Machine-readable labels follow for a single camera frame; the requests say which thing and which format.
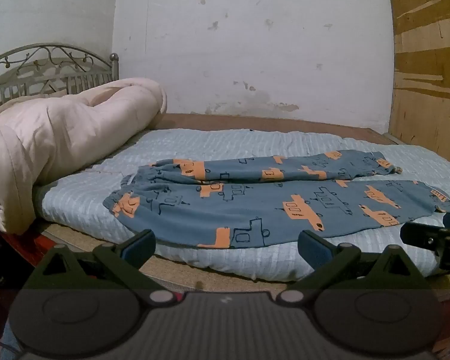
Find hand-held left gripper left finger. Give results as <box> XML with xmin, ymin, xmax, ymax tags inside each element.
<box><xmin>30</xmin><ymin>229</ymin><xmax>177</xmax><ymax>307</ymax></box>

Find wooden plywood board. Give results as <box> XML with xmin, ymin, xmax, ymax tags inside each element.
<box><xmin>384</xmin><ymin>0</ymin><xmax>450</xmax><ymax>169</ymax></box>

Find beige woven mat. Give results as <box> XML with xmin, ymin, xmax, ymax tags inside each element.
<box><xmin>37</xmin><ymin>220</ymin><xmax>361</xmax><ymax>293</ymax></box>

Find pale pink comforter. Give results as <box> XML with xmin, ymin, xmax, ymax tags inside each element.
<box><xmin>0</xmin><ymin>78</ymin><xmax>168</xmax><ymax>235</ymax></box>

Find light blue quilted mattress pad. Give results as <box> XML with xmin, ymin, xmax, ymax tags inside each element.
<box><xmin>35</xmin><ymin>128</ymin><xmax>450</xmax><ymax>283</ymax></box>

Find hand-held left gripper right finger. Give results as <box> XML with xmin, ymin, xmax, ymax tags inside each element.
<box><xmin>277</xmin><ymin>229</ymin><xmax>427</xmax><ymax>305</ymax></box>

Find blue pants with orange print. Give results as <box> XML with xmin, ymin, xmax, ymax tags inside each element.
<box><xmin>103</xmin><ymin>150</ymin><xmax>450</xmax><ymax>250</ymax></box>

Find metal scrollwork headboard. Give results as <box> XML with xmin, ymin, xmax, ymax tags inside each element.
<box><xmin>0</xmin><ymin>43</ymin><xmax>120</xmax><ymax>119</ymax></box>

